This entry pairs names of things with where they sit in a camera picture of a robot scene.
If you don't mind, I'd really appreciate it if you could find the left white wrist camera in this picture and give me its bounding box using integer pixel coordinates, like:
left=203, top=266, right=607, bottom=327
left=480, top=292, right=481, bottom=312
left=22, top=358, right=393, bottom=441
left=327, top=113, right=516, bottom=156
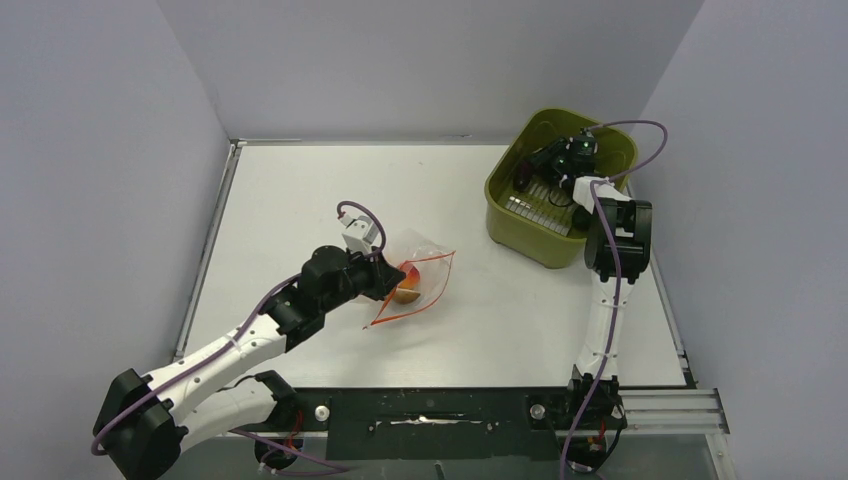
left=340, top=214, right=379, bottom=255

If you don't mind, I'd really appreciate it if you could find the purple toy eggplant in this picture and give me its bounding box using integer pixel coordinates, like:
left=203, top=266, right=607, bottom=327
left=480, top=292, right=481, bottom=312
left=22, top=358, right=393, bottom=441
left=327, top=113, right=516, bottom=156
left=512, top=170, right=534, bottom=192

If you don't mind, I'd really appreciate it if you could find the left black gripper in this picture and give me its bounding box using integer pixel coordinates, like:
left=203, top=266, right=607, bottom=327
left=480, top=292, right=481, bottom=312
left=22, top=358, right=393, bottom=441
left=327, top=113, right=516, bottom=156
left=321, top=242, right=406, bottom=313

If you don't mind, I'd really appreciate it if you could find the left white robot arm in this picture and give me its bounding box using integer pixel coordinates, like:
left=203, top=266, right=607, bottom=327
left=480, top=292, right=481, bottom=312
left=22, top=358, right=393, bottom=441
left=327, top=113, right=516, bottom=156
left=90, top=246, right=406, bottom=479

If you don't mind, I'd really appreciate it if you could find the olive green plastic basket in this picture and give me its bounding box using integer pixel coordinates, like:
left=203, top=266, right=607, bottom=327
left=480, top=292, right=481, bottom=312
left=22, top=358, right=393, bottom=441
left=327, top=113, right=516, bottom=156
left=484, top=108, right=638, bottom=269

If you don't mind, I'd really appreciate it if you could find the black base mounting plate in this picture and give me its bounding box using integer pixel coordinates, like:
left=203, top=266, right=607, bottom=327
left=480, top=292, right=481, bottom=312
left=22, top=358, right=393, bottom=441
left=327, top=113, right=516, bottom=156
left=254, top=386, right=654, bottom=472

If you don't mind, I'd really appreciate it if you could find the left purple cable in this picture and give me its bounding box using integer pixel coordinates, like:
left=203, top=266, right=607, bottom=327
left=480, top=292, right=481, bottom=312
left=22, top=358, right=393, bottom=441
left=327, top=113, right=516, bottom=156
left=91, top=199, right=388, bottom=478

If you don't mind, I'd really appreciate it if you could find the dark green toy avocado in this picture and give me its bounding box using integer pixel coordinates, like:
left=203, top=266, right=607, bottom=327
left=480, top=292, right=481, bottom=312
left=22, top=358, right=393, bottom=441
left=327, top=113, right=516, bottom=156
left=571, top=207, right=592, bottom=232

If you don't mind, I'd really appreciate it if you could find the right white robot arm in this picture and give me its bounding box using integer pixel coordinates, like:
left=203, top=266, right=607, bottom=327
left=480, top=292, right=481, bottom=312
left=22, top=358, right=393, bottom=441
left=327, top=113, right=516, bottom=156
left=513, top=128, right=653, bottom=427

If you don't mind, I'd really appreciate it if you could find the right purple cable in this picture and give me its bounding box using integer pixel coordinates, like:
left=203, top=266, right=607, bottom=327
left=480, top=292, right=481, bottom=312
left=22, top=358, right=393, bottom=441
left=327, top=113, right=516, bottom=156
left=557, top=119, right=669, bottom=480

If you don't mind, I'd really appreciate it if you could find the purple cable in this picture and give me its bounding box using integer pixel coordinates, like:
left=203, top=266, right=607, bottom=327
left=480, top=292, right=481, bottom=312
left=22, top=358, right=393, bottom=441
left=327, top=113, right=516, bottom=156
left=91, top=199, right=388, bottom=478
left=557, top=119, right=669, bottom=480

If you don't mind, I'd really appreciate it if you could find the clear zip top bag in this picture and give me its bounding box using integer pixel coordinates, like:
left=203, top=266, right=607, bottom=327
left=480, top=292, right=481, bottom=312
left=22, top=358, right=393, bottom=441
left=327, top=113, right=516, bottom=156
left=362, top=229, right=456, bottom=330

